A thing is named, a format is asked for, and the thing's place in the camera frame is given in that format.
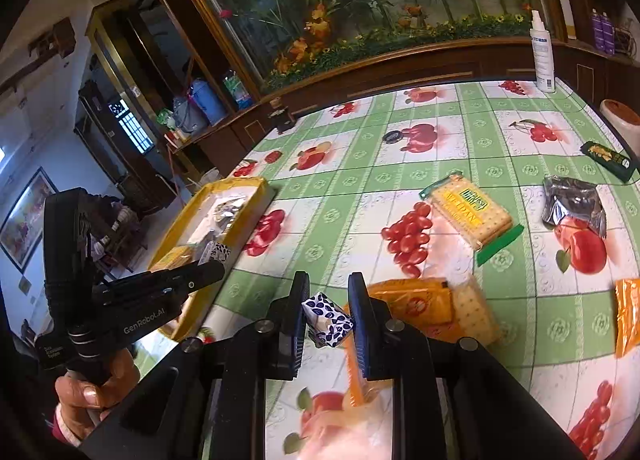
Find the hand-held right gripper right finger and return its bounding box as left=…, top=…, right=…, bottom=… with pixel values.
left=348, top=272, right=586, bottom=460

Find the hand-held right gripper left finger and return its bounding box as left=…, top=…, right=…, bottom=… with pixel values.
left=80, top=271, right=311, bottom=460

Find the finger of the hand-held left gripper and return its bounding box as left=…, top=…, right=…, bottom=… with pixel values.
left=102, top=260, right=226, bottom=297

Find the yellow cardboard box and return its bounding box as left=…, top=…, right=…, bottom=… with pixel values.
left=147, top=176, right=277, bottom=341

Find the dark green snack packet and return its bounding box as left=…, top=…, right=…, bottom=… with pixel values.
left=581, top=140, right=632, bottom=184

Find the person's left hand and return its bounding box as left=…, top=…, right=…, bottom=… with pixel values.
left=54, top=347, right=141, bottom=441

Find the small orange snack packet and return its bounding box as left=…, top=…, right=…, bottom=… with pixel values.
left=371, top=279, right=454, bottom=327

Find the large orange cracker packet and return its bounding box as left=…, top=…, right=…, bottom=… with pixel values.
left=345, top=277, right=501, bottom=408

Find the barred window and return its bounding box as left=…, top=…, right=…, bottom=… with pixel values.
left=117, top=110, right=153, bottom=155

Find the blue thermos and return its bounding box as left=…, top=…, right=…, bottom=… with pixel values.
left=190, top=79, right=227, bottom=126

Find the small dark jar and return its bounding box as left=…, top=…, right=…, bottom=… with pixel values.
left=270, top=99, right=296, bottom=135

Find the green plastic bottle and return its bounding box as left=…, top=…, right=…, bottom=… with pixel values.
left=222, top=70, right=253, bottom=110

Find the crumpled silver snack packet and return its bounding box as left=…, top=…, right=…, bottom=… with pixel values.
left=542, top=175, right=608, bottom=239

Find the dark wooden cabinet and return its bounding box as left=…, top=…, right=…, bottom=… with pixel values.
left=127, top=0, right=640, bottom=181

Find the orange cartoon snack packet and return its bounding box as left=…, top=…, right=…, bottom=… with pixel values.
left=614, top=278, right=640, bottom=359

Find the white spray bottle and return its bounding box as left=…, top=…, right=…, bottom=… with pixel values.
left=530, top=10, right=557, bottom=94

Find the white plastic stool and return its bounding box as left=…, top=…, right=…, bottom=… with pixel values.
left=600, top=99, right=640, bottom=151

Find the purple bottle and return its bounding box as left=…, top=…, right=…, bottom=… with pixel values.
left=600, top=12, right=616, bottom=55
left=590, top=10, right=604, bottom=53

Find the framed wall painting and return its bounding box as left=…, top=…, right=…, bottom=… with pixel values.
left=0, top=166, right=58, bottom=271

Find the wire basket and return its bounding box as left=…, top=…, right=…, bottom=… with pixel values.
left=614, top=27, right=637, bottom=58

